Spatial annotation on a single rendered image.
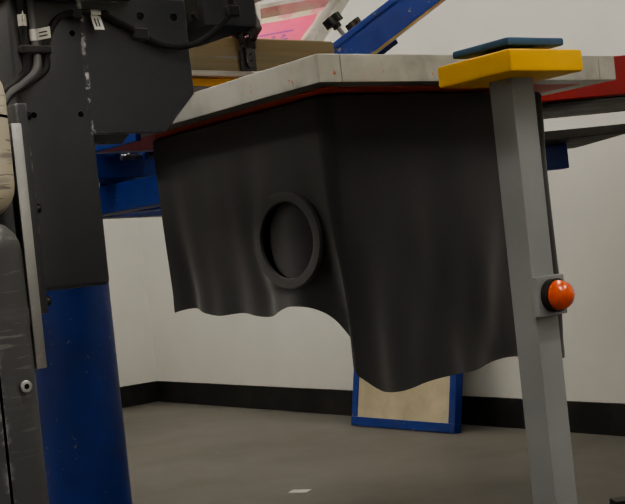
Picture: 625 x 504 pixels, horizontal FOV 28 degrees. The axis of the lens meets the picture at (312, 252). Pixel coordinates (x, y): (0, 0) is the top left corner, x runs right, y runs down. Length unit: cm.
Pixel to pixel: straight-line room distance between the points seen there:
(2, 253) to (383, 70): 86
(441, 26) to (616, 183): 102
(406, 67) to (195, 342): 482
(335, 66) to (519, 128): 26
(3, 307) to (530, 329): 81
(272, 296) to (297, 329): 380
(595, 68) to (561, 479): 69
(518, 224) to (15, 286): 79
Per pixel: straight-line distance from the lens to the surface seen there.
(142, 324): 684
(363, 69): 169
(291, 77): 169
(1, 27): 126
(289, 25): 407
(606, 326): 436
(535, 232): 159
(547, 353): 160
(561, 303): 157
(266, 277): 191
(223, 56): 227
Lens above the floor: 74
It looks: level
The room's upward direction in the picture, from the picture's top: 6 degrees counter-clockwise
